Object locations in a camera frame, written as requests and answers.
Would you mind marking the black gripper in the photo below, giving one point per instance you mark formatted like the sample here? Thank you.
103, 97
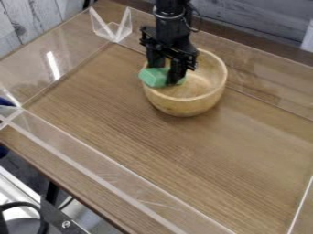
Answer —
167, 42

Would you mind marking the green rectangular block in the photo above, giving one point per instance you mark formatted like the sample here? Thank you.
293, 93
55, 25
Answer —
154, 77

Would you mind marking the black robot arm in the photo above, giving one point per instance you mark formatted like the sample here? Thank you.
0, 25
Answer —
171, 7

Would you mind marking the light brown wooden bowl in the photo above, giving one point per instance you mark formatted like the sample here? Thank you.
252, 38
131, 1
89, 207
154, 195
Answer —
198, 92

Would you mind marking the black table leg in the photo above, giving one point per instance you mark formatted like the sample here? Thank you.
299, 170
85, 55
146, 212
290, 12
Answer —
52, 193

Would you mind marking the clear acrylic enclosure wall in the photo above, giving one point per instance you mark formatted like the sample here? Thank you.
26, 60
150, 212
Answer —
229, 172

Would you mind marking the black metal bracket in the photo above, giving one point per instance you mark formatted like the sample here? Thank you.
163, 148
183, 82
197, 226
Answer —
58, 222

